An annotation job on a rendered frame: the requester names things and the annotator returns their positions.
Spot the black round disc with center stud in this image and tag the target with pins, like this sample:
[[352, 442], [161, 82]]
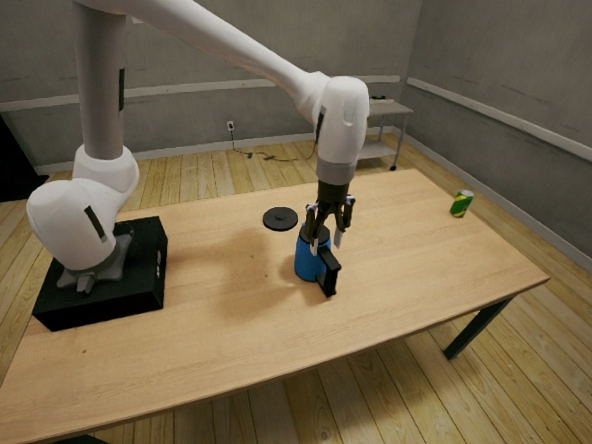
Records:
[[280, 218]]

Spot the blue kettle with black handle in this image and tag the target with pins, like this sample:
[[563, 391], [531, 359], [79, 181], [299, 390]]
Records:
[[322, 268]]

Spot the green and yellow drink can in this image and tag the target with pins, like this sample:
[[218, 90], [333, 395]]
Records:
[[461, 203]]

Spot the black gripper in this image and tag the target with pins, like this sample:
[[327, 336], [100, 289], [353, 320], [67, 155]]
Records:
[[329, 196]]

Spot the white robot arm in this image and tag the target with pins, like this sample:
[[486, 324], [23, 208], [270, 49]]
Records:
[[74, 224]]

